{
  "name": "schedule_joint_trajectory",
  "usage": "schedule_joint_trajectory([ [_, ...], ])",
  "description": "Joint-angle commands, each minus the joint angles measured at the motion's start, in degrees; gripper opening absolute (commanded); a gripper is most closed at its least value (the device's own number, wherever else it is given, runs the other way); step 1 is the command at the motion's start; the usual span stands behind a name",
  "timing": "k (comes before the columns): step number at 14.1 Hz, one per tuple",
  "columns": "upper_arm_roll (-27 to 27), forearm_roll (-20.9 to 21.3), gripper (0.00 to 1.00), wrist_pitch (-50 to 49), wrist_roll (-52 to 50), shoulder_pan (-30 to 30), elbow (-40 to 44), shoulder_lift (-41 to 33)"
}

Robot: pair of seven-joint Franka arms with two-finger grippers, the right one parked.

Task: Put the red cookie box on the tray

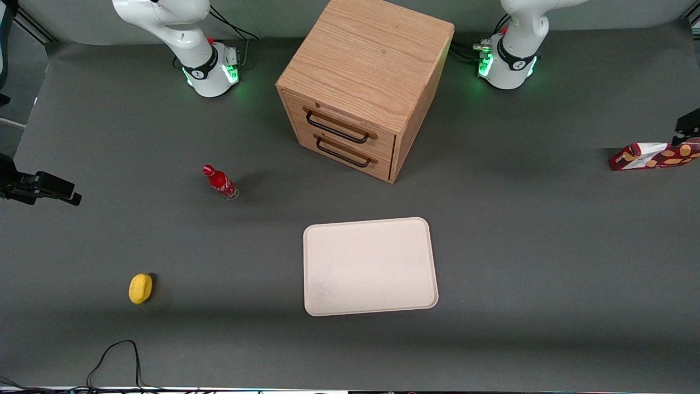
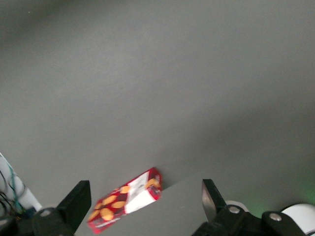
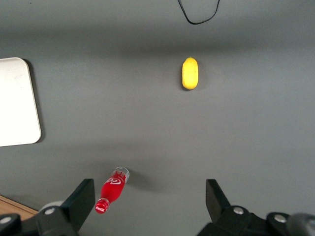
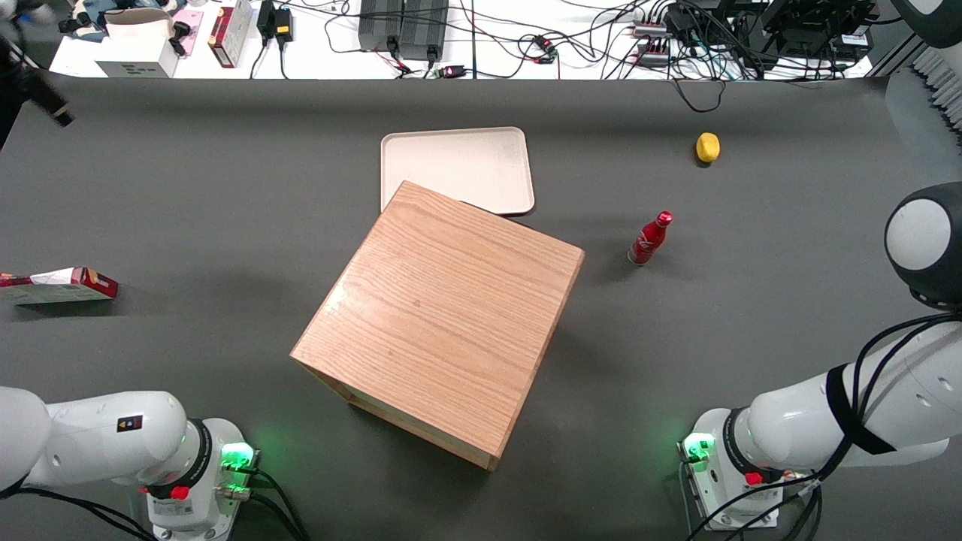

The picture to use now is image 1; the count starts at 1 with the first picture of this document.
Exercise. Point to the yellow lemon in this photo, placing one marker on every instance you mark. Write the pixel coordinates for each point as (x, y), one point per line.
(140, 288)

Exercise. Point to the white rectangular tray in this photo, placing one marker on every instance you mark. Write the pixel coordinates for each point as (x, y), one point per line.
(369, 266)

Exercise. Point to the red cola bottle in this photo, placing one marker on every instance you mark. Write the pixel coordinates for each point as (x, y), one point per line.
(221, 182)

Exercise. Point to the wooden two-drawer cabinet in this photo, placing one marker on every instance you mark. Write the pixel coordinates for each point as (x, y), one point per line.
(366, 60)

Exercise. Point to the black stand pole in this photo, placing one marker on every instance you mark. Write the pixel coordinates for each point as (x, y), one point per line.
(5, 49)

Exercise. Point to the red cookie box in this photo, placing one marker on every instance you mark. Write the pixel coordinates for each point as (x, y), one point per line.
(653, 157)

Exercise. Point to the black camera on mount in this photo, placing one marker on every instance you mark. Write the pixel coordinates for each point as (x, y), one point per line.
(33, 183)

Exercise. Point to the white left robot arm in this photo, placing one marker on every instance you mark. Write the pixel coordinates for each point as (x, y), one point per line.
(517, 38)

